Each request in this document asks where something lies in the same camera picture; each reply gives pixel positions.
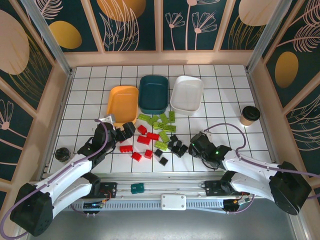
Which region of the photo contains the orange plastic container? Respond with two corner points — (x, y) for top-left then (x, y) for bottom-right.
(106, 85), (140, 126)

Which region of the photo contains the teal plastic container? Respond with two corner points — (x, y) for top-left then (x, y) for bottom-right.
(138, 74), (170, 115)

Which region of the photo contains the small bottle black cap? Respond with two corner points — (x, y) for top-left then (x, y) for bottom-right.
(55, 147), (73, 163)

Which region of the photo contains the white plastic container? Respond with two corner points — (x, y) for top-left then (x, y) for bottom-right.
(170, 75), (205, 117)

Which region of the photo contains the white plastic cover box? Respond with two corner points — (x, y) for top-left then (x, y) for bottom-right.
(160, 193), (188, 211)

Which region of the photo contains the teal plastic block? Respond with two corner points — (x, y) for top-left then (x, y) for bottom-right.
(130, 183), (145, 195)

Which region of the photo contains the paper coffee cup black lid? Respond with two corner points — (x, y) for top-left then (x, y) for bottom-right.
(239, 105), (261, 128)

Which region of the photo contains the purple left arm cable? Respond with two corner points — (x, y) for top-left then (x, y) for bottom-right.
(0, 119), (118, 238)

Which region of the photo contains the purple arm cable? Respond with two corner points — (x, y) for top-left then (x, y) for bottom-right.
(203, 123), (320, 216)
(0, 119), (118, 238)

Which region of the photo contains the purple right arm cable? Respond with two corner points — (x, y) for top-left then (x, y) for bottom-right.
(203, 123), (320, 216)

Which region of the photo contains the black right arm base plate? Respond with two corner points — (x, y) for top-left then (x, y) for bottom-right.
(204, 179), (226, 197)

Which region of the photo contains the aluminium mounting rail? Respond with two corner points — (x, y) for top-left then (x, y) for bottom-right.
(37, 172), (276, 201)

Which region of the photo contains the aluminium side rail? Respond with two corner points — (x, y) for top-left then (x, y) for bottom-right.
(246, 69), (280, 166)
(38, 71), (76, 181)

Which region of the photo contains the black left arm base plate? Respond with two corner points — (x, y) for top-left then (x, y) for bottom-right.
(96, 181), (118, 199)

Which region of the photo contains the grey slotted cable duct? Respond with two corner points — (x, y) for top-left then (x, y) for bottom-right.
(71, 199), (226, 211)

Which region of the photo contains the aluminium corner post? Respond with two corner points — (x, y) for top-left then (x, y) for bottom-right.
(245, 0), (288, 73)
(21, 0), (75, 76)

